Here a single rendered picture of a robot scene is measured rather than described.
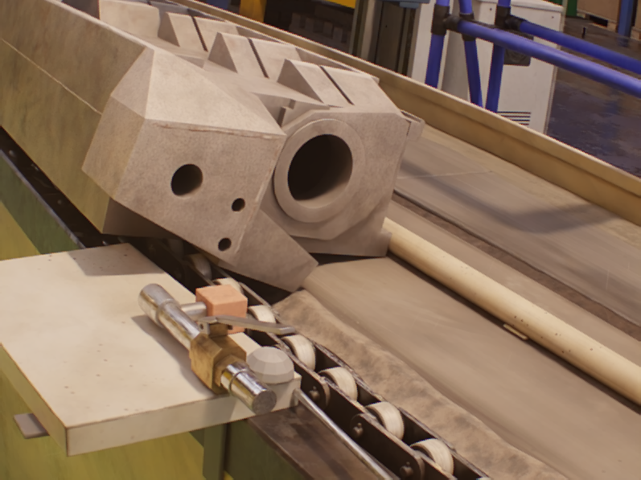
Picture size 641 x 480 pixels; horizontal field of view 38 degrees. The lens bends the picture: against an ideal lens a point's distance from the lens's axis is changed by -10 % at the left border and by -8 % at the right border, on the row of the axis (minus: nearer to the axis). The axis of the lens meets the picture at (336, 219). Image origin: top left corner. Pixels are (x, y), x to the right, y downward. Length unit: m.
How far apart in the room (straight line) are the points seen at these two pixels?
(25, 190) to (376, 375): 0.56
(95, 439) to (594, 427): 0.45
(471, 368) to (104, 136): 0.41
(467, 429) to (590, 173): 0.79
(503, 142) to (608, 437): 0.91
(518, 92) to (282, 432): 2.51
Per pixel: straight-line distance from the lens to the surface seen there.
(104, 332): 0.85
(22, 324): 0.85
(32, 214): 1.27
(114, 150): 0.93
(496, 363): 0.99
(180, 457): 0.93
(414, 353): 0.98
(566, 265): 1.29
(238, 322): 0.72
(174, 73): 0.95
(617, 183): 1.55
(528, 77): 3.23
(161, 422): 0.75
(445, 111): 1.83
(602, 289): 1.24
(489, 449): 0.85
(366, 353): 0.97
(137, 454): 1.04
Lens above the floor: 1.18
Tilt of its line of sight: 19 degrees down
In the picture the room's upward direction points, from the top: 8 degrees clockwise
